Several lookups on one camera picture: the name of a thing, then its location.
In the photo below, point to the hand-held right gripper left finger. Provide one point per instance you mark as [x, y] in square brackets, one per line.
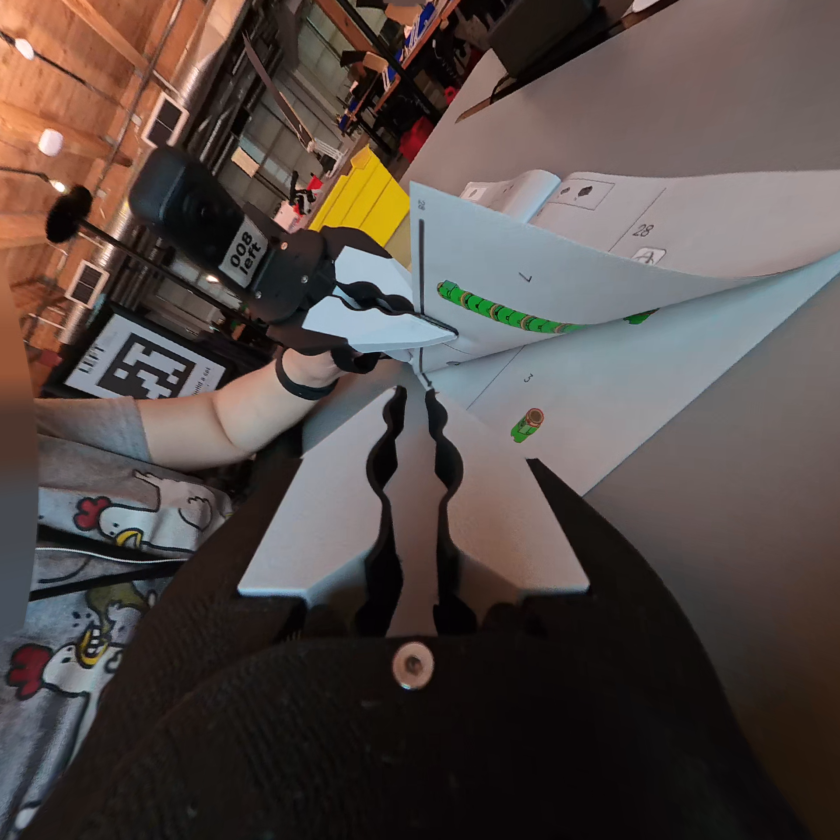
[315, 531]

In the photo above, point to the black wristband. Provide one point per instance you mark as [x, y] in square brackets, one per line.
[298, 392]

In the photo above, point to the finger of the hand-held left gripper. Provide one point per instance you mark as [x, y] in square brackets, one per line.
[374, 272]
[374, 331]

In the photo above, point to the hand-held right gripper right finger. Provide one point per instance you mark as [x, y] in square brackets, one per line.
[518, 531]

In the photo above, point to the yellow plastic bin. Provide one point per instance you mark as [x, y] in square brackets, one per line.
[367, 190]

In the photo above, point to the black and white marker board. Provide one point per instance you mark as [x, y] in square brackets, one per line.
[144, 361]

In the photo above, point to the metal storage shelf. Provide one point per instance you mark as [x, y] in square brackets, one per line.
[394, 59]

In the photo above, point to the grey desk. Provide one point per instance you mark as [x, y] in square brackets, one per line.
[656, 118]

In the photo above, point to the white framed ceiling panel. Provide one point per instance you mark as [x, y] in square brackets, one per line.
[164, 119]
[88, 282]

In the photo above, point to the red plastic container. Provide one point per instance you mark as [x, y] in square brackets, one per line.
[417, 139]

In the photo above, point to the person's left hand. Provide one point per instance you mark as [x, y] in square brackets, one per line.
[312, 369]

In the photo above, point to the grey printed shirt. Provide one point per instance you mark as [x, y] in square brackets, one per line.
[79, 630]

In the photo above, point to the white building instruction booklet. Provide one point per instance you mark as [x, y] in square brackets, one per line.
[656, 394]

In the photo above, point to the person's left forearm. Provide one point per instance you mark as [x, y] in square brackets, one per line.
[223, 420]

